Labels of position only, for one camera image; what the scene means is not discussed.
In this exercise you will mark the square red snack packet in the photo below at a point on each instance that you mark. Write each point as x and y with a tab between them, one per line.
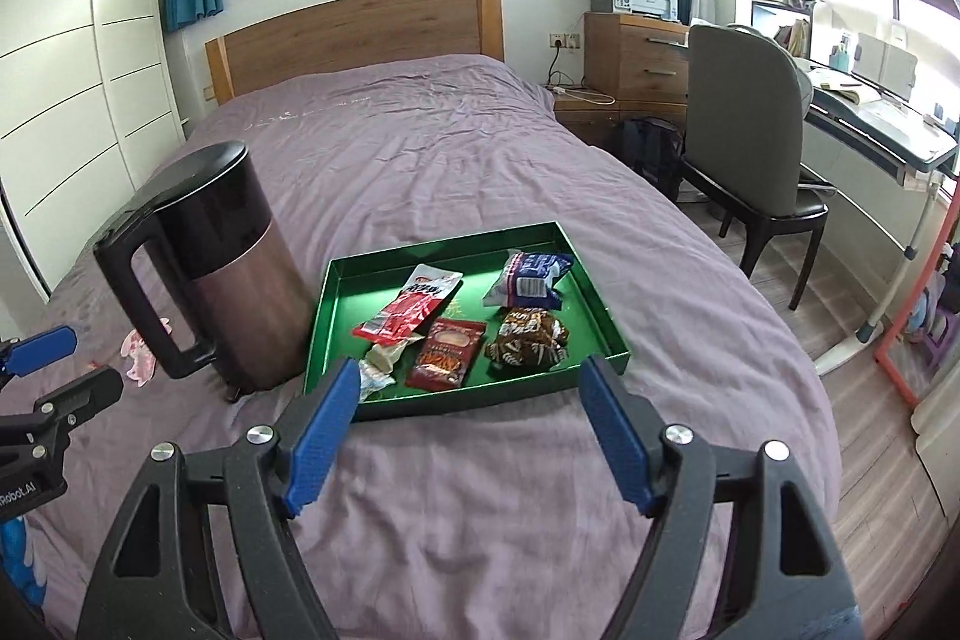
446	355

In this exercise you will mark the pink character snack packet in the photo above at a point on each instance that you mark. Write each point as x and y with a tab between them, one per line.
139	355

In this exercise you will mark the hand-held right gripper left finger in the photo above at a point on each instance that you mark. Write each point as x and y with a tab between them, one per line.
322	437

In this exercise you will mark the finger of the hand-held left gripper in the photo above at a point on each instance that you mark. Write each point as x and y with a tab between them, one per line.
41	347
79	396

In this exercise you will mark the brown and black electric kettle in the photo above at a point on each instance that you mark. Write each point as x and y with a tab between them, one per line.
240	295

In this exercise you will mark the wooden headboard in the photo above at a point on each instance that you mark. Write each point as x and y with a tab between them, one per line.
337	33

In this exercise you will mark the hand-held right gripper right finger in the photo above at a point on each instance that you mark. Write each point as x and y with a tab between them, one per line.
619	430

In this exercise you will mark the orange frame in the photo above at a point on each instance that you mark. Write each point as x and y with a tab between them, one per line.
896	362

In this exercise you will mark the blue and white snack packet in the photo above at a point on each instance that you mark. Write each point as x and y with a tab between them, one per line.
525	276

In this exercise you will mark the grey chair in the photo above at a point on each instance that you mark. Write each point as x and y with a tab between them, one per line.
742	123

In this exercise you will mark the white wardrobe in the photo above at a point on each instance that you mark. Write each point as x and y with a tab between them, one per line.
67	85

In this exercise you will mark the long red snack packet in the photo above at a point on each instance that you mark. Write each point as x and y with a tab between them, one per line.
405	310

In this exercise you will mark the brown patterned snack packet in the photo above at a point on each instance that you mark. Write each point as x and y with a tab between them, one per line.
525	340

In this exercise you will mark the beige candy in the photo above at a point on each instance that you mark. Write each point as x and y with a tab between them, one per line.
386	355

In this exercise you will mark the green cardboard box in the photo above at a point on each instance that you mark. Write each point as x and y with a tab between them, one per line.
360	295

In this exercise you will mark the dark backpack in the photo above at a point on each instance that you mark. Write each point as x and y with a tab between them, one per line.
652	153

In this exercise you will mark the grey study desk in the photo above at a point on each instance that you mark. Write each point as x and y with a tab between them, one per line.
877	123

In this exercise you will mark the wooden dresser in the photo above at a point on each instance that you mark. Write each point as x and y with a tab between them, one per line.
630	63

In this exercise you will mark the white wall outlet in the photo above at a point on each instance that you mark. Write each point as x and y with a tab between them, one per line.
565	39

